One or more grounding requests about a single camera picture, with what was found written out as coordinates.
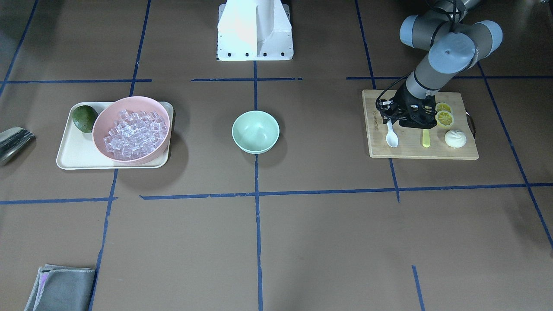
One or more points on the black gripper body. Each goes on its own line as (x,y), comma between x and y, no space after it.
(402,102)

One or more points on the white plastic spoon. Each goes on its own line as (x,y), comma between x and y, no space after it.
(391,137)

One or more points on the steel ice scoop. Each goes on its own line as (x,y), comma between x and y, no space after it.
(12,141)

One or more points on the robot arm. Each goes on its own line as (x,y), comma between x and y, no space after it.
(452,47)

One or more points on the mint green bowl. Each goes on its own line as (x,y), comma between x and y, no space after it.
(255,132)

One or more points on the pink bowl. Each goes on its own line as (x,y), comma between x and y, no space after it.
(107,117)

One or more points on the clear ice cubes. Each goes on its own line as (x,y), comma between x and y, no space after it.
(135,135)

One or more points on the yellow plastic knife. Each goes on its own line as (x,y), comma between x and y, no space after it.
(425,140)

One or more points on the wooden cutting board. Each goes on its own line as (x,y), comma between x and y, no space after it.
(410,139)

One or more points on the upper lemon slice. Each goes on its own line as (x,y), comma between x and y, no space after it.
(445,119)

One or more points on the green lime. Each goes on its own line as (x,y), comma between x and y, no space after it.
(84,117)

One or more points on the beige plastic tray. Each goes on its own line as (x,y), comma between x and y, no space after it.
(77,150)

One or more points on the folded grey cloth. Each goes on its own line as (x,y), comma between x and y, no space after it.
(61,288)

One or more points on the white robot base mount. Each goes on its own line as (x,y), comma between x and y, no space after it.
(254,30)

